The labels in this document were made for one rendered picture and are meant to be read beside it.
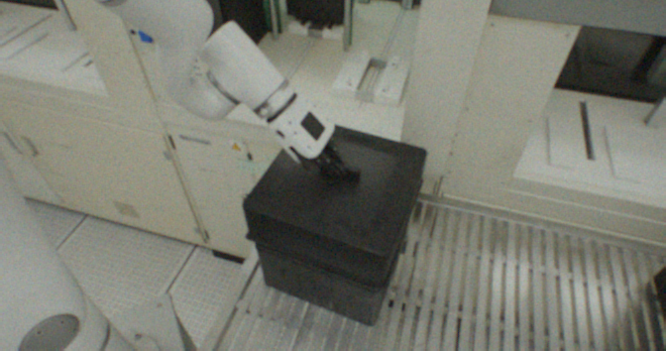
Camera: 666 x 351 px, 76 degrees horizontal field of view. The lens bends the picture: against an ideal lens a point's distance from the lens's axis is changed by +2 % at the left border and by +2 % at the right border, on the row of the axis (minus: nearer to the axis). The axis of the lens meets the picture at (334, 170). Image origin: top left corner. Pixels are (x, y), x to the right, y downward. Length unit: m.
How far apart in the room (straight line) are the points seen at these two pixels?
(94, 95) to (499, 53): 1.21
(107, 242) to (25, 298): 1.63
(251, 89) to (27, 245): 0.38
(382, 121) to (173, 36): 0.76
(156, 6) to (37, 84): 1.20
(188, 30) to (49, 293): 0.37
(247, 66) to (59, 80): 1.05
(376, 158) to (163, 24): 0.47
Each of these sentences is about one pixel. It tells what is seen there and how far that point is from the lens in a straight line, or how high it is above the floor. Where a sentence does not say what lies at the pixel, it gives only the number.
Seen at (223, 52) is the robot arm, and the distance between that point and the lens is 0.73.
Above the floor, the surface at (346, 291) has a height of 0.88.
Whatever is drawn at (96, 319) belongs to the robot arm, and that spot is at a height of 1.00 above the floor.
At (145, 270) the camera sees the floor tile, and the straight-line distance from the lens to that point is 2.10.
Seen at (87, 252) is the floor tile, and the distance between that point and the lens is 2.27.
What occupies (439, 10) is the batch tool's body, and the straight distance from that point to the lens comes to 0.86.
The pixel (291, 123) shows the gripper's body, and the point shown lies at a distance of 0.74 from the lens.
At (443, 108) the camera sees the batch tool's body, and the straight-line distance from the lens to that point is 0.97.
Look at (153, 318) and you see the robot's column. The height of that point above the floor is 0.76.
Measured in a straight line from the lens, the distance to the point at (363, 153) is 0.87.
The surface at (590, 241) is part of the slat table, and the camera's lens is 1.26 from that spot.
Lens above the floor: 1.66
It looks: 46 degrees down
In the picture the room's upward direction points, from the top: straight up
